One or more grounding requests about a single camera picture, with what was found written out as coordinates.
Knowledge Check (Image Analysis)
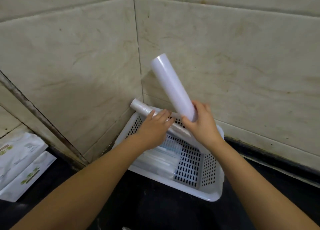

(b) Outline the person's left forearm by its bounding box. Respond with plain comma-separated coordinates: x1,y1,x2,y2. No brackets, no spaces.
10,134,151,230

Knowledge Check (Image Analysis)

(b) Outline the thick white plastic film roll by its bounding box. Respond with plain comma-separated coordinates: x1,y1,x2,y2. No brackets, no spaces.
150,53,198,122

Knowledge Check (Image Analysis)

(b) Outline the person's right forearm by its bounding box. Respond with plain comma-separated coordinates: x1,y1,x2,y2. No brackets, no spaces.
207,140,320,230

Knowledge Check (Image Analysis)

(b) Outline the person's right hand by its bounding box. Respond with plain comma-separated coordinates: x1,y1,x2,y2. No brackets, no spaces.
181,101,225,151

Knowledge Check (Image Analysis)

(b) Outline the clear plastic packets bundle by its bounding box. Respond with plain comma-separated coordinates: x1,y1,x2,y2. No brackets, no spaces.
132,140,184,180

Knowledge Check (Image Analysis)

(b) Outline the white perforated plastic basket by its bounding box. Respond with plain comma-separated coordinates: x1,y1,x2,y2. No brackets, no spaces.
111,107,225,202

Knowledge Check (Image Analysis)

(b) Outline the thin clear plastic bag roll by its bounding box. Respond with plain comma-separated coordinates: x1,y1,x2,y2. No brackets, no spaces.
130,98,193,138

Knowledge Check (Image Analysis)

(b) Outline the white packet with green print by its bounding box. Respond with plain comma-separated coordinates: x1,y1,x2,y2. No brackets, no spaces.
0,132,49,191
0,151,57,203

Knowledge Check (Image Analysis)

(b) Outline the person's left hand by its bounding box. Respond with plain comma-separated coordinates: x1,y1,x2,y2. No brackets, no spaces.
135,109,175,151

